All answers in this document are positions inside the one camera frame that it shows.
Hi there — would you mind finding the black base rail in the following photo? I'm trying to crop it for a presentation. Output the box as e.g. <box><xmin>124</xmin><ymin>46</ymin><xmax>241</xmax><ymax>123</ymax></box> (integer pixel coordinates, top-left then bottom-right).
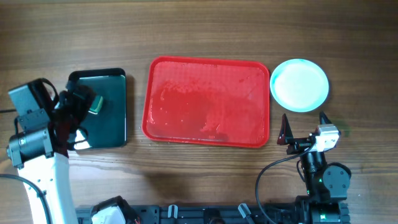
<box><xmin>74</xmin><ymin>195</ymin><xmax>351</xmax><ymax>224</ymax></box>

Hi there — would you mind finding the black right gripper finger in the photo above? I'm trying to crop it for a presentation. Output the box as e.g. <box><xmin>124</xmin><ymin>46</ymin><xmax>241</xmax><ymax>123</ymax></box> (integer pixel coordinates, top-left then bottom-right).
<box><xmin>318</xmin><ymin>111</ymin><xmax>341</xmax><ymax>135</ymax></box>
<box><xmin>277</xmin><ymin>113</ymin><xmax>293</xmax><ymax>145</ymax></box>

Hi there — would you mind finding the light blue plate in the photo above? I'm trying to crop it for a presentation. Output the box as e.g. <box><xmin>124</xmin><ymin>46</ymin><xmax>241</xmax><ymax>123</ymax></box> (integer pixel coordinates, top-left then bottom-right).
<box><xmin>269</xmin><ymin>58</ymin><xmax>330</xmax><ymax>113</ymax></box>

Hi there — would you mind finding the green yellow sponge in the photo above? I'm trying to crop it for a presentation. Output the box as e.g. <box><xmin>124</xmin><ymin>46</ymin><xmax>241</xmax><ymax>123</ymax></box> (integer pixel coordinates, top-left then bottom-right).
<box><xmin>88</xmin><ymin>95</ymin><xmax>104</xmax><ymax>114</ymax></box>

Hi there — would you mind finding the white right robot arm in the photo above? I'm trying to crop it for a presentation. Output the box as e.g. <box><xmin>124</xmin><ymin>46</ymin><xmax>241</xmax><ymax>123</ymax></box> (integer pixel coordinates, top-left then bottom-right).
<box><xmin>277</xmin><ymin>112</ymin><xmax>351</xmax><ymax>223</ymax></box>

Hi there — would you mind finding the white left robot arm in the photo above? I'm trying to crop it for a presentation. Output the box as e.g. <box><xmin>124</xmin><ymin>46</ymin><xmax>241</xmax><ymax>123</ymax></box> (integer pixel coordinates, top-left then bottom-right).
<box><xmin>6</xmin><ymin>78</ymin><xmax>95</xmax><ymax>223</ymax></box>

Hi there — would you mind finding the red plastic tray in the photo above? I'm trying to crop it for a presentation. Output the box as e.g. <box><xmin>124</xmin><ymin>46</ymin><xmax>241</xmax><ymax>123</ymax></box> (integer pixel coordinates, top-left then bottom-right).
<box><xmin>141</xmin><ymin>56</ymin><xmax>270</xmax><ymax>148</ymax></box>

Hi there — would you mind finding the black water tray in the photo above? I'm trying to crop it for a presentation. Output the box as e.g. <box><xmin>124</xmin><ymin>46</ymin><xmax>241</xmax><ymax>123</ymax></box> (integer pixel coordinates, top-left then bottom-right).
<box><xmin>68</xmin><ymin>68</ymin><xmax>127</xmax><ymax>150</ymax></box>

